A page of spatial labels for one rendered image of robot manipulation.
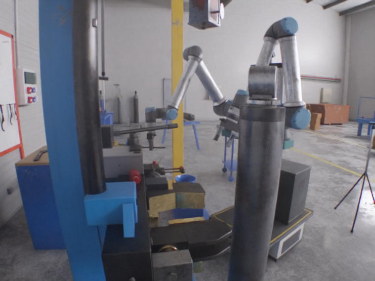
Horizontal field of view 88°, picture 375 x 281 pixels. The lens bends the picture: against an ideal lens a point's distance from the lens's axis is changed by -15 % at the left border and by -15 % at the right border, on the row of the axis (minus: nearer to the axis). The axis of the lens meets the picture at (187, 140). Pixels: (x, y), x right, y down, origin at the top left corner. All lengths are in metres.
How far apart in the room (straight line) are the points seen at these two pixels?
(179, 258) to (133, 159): 0.67
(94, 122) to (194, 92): 11.27
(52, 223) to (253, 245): 1.93
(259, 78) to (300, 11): 14.72
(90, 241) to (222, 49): 12.03
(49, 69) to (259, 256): 1.28
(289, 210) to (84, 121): 1.94
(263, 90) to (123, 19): 11.41
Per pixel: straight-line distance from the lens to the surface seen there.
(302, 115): 1.60
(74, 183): 0.98
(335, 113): 13.45
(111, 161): 1.30
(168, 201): 1.26
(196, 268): 1.54
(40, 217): 2.55
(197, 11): 1.14
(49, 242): 2.68
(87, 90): 0.78
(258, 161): 1.04
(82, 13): 0.82
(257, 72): 1.04
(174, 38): 3.58
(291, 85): 1.60
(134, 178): 1.16
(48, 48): 0.95
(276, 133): 1.03
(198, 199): 1.26
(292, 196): 2.24
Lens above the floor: 1.53
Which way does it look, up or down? 12 degrees down
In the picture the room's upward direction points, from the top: straight up
